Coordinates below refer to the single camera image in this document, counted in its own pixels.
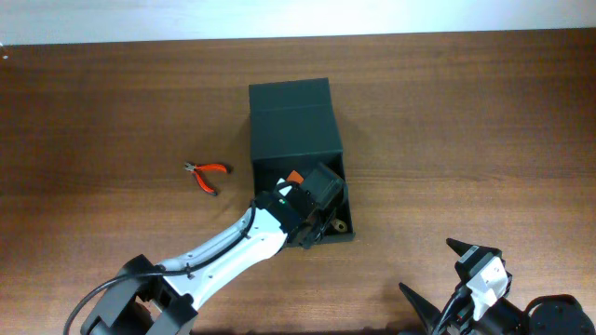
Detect black open box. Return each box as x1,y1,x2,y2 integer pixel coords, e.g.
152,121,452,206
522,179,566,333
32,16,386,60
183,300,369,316
249,78,355,247

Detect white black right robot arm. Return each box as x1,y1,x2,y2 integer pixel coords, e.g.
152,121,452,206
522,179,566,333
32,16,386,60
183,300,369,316
400,238,595,335

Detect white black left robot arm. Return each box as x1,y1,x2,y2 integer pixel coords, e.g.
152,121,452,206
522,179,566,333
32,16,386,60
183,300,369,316
80,163,347,334

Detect small orange cutting pliers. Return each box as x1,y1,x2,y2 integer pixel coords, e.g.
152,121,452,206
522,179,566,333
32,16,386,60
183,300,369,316
183,162,232,197

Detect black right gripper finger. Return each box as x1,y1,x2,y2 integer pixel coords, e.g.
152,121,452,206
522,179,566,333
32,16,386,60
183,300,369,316
399,283,440,333
446,238,475,257

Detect orange scraper with wooden handle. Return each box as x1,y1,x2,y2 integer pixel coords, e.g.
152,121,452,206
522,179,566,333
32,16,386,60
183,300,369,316
287,165,350,234

